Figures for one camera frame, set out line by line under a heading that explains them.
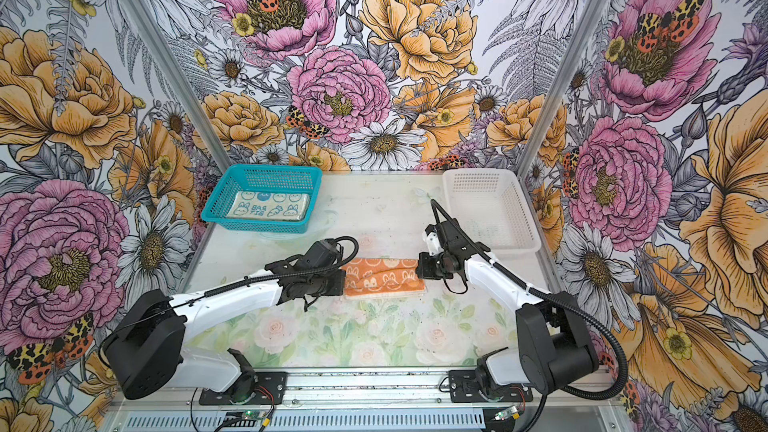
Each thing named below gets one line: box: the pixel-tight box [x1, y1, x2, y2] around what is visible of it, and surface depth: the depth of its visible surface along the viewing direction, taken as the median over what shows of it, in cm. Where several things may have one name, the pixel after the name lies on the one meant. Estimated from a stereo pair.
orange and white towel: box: [343, 258, 426, 297], surface depth 91 cm
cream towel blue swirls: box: [226, 191, 311, 221], surface depth 110 cm
